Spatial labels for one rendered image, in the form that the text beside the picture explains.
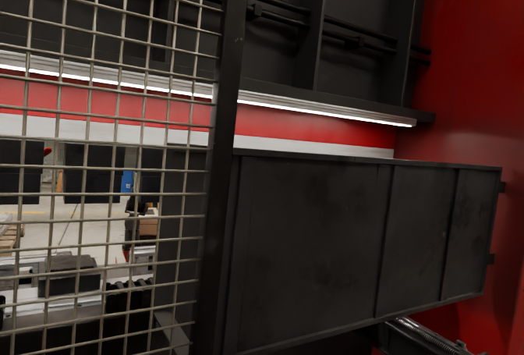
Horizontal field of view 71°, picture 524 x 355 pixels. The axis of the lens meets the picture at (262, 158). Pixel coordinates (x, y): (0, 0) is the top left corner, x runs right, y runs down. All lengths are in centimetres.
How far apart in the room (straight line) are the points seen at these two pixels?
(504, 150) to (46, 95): 143
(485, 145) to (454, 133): 12
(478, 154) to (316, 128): 59
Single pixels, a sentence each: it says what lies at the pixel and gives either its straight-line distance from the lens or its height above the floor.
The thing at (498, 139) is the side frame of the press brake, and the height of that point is 143.
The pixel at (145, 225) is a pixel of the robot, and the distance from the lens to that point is 230.
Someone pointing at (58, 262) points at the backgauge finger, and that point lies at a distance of 98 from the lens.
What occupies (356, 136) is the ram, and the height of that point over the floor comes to 139.
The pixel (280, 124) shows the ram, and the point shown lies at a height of 141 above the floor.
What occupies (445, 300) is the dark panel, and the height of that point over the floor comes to 91.
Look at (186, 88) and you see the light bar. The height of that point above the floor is 146.
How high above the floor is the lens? 138
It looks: 4 degrees down
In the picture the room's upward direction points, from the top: 6 degrees clockwise
